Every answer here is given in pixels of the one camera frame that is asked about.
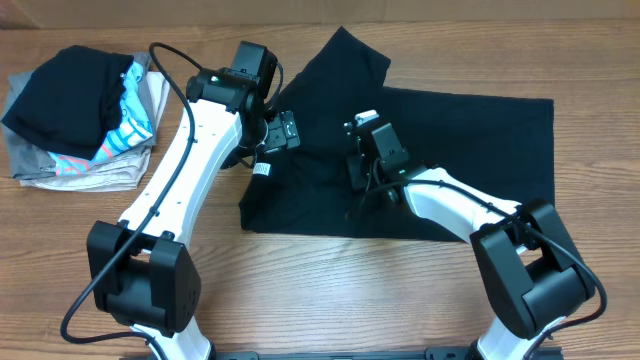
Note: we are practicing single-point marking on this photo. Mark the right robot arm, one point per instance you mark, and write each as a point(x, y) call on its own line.
point(535, 278)

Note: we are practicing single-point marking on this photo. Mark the folded blue striped garment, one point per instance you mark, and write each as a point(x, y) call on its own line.
point(134, 128)

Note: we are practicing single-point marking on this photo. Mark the folded grey garment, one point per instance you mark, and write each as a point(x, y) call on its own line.
point(26, 161)

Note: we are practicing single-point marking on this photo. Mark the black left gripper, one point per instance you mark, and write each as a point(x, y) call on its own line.
point(283, 132)

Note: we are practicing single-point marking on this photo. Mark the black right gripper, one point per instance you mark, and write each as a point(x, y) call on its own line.
point(354, 164)

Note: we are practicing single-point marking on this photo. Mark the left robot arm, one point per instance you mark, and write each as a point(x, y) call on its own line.
point(142, 273)

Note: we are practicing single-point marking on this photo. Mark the folded black garment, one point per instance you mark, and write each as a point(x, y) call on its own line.
point(71, 101)

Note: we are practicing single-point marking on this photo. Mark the black t-shirt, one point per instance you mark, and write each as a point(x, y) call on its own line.
point(499, 145)

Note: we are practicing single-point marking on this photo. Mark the folded beige garment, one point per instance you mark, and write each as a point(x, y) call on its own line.
point(125, 171)

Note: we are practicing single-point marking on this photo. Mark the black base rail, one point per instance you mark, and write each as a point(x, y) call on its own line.
point(340, 355)

